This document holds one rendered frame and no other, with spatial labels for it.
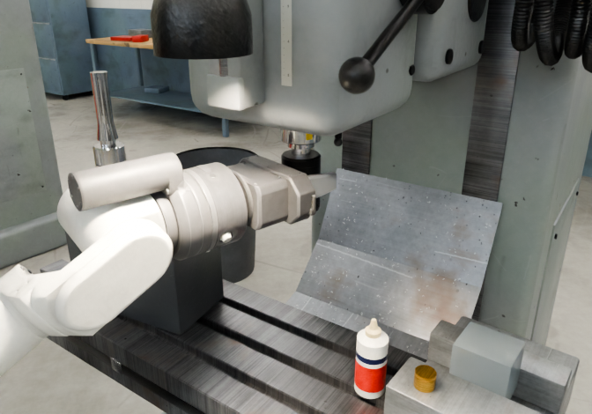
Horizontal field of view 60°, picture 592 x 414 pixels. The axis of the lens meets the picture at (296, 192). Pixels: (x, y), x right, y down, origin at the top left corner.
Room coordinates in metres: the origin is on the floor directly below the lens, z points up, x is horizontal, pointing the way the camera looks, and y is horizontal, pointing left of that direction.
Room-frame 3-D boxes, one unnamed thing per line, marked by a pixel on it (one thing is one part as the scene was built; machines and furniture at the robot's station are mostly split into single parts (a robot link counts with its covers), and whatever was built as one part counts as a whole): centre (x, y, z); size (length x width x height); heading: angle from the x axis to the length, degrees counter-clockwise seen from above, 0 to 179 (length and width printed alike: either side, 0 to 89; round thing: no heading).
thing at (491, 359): (0.45, -0.20, 1.07); 0.06 x 0.05 x 0.06; 53
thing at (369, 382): (0.54, -0.10, 1.01); 0.04 x 0.04 x 0.11
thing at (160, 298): (0.75, 0.25, 1.05); 0.22 x 0.12 x 0.20; 64
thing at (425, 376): (0.43, -0.13, 1.07); 0.02 x 0.02 x 0.02
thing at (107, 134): (0.78, 0.29, 1.27); 0.03 x 0.03 x 0.11
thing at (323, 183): (0.56, -0.03, 1.23); 0.06 x 0.02 x 0.03; 130
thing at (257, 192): (0.53, 0.06, 1.23); 0.13 x 0.12 x 0.10; 40
